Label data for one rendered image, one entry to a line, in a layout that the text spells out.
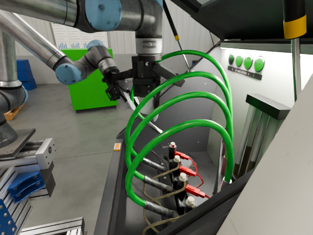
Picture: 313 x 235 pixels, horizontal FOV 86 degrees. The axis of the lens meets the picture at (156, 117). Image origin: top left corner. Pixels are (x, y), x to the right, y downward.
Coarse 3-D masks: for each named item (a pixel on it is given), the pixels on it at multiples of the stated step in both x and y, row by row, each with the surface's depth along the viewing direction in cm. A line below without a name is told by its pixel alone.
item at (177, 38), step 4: (164, 0) 70; (164, 4) 70; (164, 8) 71; (168, 12) 72; (168, 16) 72; (168, 20) 73; (172, 24) 73; (172, 28) 74; (176, 32) 75; (176, 36) 75; (176, 40) 76; (180, 44) 77; (180, 48) 78; (184, 56) 79; (188, 68) 81
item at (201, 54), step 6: (168, 54) 56; (174, 54) 56; (180, 54) 55; (186, 54) 55; (192, 54) 54; (198, 54) 54; (204, 54) 53; (162, 60) 58; (210, 60) 53; (216, 66) 54; (222, 72) 54; (228, 84) 55; (132, 90) 66; (228, 90) 55; (132, 96) 67; (138, 114) 69
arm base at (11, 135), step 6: (6, 120) 74; (0, 126) 70; (6, 126) 73; (0, 132) 70; (6, 132) 72; (12, 132) 75; (0, 138) 71; (6, 138) 72; (12, 138) 74; (0, 144) 70; (6, 144) 72
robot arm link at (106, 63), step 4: (104, 60) 69; (108, 60) 70; (112, 60) 71; (100, 64) 69; (104, 64) 69; (108, 64) 69; (112, 64) 70; (100, 68) 70; (104, 68) 69; (108, 68) 69
